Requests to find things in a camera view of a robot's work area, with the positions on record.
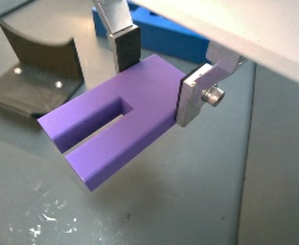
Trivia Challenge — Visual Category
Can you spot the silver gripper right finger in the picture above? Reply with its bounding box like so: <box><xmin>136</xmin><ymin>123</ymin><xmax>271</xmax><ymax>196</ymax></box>
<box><xmin>176</xmin><ymin>42</ymin><xmax>245</xmax><ymax>127</ymax></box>

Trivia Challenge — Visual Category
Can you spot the blue foam shape board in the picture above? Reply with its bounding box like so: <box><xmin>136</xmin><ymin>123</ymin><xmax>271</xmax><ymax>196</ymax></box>
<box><xmin>94</xmin><ymin>0</ymin><xmax>209</xmax><ymax>63</ymax></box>

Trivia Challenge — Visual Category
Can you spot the purple double-square block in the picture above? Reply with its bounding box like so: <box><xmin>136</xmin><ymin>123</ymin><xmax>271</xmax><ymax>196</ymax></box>
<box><xmin>39</xmin><ymin>55</ymin><xmax>183</xmax><ymax>190</ymax></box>

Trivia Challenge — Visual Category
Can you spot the black curved stand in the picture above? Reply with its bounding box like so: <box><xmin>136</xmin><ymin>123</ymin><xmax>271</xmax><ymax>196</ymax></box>
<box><xmin>0</xmin><ymin>19</ymin><xmax>84</xmax><ymax>118</ymax></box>

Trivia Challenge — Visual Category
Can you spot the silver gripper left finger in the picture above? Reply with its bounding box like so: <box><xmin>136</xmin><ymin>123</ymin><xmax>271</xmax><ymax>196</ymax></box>
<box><xmin>92</xmin><ymin>0</ymin><xmax>140</xmax><ymax>73</ymax></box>

